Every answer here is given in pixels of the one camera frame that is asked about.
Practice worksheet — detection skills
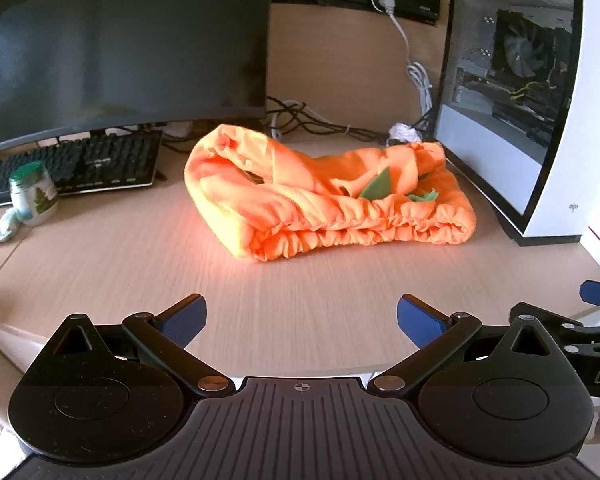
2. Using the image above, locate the glass jar with green lid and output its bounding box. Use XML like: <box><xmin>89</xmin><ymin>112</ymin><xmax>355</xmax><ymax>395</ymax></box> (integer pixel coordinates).
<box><xmin>8</xmin><ymin>161</ymin><xmax>60</xmax><ymax>226</ymax></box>

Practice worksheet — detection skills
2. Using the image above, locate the small wipe packet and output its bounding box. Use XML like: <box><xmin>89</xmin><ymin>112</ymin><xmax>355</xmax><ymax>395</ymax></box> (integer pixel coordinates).
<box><xmin>0</xmin><ymin>207</ymin><xmax>24</xmax><ymax>247</ymax></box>

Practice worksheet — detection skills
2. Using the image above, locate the black cable bundle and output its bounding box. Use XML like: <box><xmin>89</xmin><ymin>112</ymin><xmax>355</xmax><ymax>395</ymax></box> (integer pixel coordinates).
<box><xmin>162</xmin><ymin>97</ymin><xmax>437</xmax><ymax>154</ymax></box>

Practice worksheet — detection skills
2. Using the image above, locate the black computer monitor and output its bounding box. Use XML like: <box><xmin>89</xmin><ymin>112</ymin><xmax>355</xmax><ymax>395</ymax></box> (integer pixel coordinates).
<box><xmin>0</xmin><ymin>0</ymin><xmax>274</xmax><ymax>159</ymax></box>

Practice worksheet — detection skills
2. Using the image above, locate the black keyboard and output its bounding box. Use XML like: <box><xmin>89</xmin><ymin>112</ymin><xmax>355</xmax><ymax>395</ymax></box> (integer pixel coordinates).
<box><xmin>0</xmin><ymin>130</ymin><xmax>164</xmax><ymax>211</ymax></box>

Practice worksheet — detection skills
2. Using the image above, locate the crumpled white tissue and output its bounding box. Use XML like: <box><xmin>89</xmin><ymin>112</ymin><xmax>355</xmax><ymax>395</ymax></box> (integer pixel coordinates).
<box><xmin>387</xmin><ymin>122</ymin><xmax>422</xmax><ymax>145</ymax></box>

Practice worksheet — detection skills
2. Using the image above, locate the orange garment with green patches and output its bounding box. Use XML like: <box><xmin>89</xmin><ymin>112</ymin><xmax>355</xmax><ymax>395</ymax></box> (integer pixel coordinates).
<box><xmin>184</xmin><ymin>123</ymin><xmax>478</xmax><ymax>263</ymax></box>

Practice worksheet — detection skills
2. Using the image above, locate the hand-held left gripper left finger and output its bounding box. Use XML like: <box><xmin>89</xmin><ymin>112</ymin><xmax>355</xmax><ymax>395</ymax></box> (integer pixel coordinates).
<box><xmin>54</xmin><ymin>293</ymin><xmax>235</xmax><ymax>396</ymax></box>

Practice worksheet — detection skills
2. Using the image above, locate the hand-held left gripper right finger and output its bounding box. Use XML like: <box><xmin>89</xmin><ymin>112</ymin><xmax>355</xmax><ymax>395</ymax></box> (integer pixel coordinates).
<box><xmin>367</xmin><ymin>294</ymin><xmax>562</xmax><ymax>399</ymax></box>

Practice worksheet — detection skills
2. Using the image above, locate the white power cable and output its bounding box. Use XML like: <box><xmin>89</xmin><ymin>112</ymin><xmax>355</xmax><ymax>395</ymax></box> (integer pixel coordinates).
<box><xmin>370</xmin><ymin>0</ymin><xmax>434</xmax><ymax>112</ymax></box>

